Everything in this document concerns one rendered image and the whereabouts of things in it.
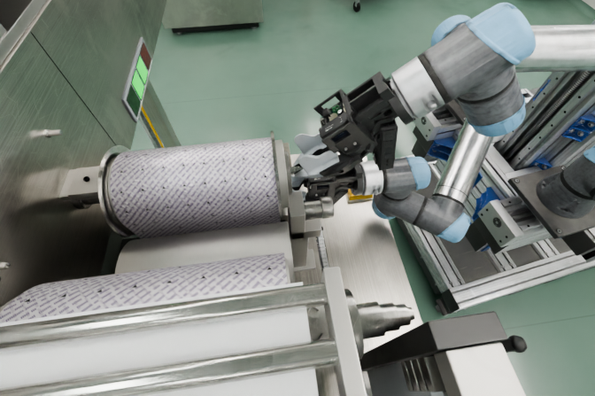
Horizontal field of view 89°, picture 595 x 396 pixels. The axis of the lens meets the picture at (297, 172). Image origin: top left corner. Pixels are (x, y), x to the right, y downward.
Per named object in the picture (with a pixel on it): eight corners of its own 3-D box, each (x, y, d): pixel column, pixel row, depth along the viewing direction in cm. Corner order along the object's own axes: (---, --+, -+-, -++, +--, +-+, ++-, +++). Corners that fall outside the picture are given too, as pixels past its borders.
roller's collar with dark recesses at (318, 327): (357, 361, 31) (368, 356, 26) (298, 370, 31) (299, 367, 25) (343, 296, 35) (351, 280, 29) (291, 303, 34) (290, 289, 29)
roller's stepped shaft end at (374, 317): (412, 333, 31) (422, 328, 28) (355, 342, 31) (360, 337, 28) (402, 300, 33) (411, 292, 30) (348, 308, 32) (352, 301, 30)
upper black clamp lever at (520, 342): (529, 352, 26) (531, 351, 25) (467, 361, 27) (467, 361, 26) (520, 333, 27) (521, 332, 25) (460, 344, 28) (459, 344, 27)
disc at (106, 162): (140, 250, 51) (90, 210, 39) (136, 250, 51) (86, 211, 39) (151, 177, 59) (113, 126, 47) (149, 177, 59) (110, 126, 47)
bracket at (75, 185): (104, 197, 46) (96, 190, 44) (64, 201, 45) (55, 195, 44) (112, 170, 49) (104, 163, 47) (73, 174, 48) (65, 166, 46)
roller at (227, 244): (296, 303, 52) (296, 283, 42) (143, 324, 50) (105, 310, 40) (288, 237, 59) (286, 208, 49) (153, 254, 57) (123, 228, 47)
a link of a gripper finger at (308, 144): (274, 143, 53) (317, 116, 48) (297, 157, 57) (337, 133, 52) (275, 157, 51) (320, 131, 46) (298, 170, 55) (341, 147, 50)
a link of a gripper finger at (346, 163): (313, 158, 51) (357, 128, 47) (320, 162, 52) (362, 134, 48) (320, 180, 48) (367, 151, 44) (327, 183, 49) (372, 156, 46)
